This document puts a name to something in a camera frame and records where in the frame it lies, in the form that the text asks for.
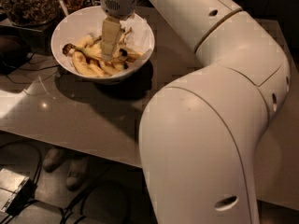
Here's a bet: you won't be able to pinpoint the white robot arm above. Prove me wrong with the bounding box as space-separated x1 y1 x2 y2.
101 0 291 224

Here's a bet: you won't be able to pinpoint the silver box on floor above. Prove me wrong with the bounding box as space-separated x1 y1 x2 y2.
0 168 30 214

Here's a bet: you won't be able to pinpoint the dark round object left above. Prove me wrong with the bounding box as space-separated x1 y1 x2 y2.
0 35 31 75

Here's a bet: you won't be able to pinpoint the white spoon handle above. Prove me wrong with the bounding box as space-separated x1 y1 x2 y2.
57 0 68 17

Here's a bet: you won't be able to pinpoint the right white shoe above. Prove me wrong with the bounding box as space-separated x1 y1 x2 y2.
66 156 89 191

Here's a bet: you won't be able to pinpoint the black floor cable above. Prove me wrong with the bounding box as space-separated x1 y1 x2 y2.
0 140 132 224

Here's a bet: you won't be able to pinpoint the glass jar of nuts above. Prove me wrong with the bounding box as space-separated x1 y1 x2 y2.
0 0 59 27

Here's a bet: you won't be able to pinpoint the black cable on table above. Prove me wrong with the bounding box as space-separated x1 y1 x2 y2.
0 45 66 86

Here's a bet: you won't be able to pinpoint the left white shoe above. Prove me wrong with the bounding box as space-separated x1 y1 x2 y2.
43 148 65 173

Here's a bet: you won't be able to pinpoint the banana with dark stem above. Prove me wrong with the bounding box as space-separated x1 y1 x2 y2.
62 43 128 62

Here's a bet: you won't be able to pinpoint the white shoe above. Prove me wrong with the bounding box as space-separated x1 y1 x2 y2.
43 148 65 173
66 156 89 191

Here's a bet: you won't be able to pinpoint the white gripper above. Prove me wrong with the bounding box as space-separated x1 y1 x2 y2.
100 0 136 61

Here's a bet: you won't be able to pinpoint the white bowl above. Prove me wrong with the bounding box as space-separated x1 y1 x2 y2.
50 5 155 85

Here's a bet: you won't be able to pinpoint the right rear banana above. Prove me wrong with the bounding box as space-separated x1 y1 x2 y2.
112 28 143 63

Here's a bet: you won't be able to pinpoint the left lower banana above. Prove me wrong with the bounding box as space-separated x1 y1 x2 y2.
72 51 98 77

